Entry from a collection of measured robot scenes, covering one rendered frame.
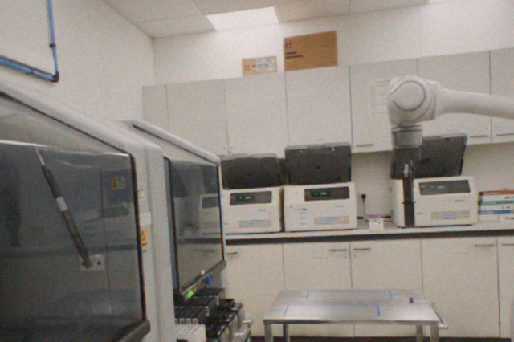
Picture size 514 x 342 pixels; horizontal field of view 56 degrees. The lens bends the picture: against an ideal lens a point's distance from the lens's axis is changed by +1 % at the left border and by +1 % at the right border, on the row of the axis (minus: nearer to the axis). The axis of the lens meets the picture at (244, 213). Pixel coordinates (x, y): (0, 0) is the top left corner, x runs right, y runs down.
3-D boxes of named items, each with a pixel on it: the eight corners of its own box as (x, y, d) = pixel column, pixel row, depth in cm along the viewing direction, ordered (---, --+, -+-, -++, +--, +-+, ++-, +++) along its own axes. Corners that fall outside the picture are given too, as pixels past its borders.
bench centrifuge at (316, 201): (284, 233, 375) (279, 144, 371) (291, 225, 436) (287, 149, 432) (358, 230, 365) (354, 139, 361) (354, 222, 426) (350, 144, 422)
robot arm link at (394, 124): (387, 131, 152) (387, 127, 140) (385, 80, 151) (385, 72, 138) (424, 128, 149) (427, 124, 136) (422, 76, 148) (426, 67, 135)
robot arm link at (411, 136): (423, 128, 148) (424, 147, 148) (392, 131, 152) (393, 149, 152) (421, 125, 140) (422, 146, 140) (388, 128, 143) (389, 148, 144)
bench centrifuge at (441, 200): (397, 229, 360) (394, 136, 355) (389, 221, 421) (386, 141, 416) (479, 225, 349) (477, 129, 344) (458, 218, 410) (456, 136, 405)
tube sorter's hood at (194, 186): (27, 307, 154) (9, 106, 150) (113, 270, 214) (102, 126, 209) (183, 305, 144) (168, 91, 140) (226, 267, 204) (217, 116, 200)
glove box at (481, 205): (480, 210, 386) (480, 201, 385) (476, 209, 398) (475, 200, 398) (513, 209, 381) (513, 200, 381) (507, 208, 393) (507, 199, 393)
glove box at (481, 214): (479, 220, 386) (479, 210, 385) (473, 218, 398) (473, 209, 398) (511, 218, 383) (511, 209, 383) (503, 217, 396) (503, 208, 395)
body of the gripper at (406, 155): (419, 145, 141) (420, 177, 141) (421, 146, 148) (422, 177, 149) (392, 148, 144) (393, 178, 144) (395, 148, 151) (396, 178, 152)
